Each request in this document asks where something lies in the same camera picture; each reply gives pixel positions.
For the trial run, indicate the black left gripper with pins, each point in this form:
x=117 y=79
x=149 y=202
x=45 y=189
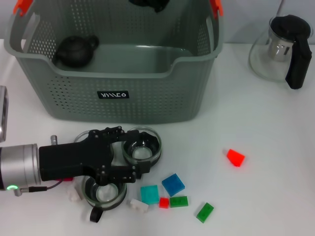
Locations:
x=71 y=159

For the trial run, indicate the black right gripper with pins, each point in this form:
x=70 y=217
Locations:
x=150 y=3

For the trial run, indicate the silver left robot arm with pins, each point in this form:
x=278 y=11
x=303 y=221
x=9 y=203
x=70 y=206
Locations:
x=19 y=167

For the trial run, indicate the grey perforated plastic storage bin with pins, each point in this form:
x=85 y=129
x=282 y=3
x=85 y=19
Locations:
x=147 y=98

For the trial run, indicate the cyan square toy brick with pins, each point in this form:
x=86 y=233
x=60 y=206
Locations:
x=149 y=194

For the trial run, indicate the white toy brick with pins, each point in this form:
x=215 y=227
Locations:
x=73 y=194
x=138 y=206

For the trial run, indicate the dark red long toy brick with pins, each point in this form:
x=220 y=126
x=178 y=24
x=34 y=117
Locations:
x=67 y=179

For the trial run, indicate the blue square toy brick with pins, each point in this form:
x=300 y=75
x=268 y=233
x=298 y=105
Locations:
x=173 y=185

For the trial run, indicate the small red toy brick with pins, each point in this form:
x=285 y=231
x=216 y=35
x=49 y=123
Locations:
x=164 y=203

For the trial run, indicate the silver plug on left gripper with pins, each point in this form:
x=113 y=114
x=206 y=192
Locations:
x=53 y=140

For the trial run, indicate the green two-stud toy brick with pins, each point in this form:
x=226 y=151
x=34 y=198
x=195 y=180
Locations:
x=205 y=213
x=179 y=201

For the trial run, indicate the dark clay teapot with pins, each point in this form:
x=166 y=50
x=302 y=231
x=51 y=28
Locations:
x=73 y=51

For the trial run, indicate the red sloped toy brick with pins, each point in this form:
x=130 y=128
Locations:
x=235 y=157

